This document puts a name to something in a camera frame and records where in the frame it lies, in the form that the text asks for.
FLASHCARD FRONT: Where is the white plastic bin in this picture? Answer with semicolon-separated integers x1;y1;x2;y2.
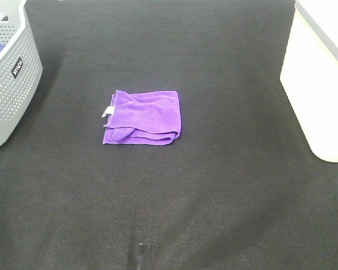
280;1;338;163

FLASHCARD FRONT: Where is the grey perforated plastic basket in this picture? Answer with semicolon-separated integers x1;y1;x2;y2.
0;1;43;147

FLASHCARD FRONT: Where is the purple microfiber towel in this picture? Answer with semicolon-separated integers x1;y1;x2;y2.
103;90;181;146

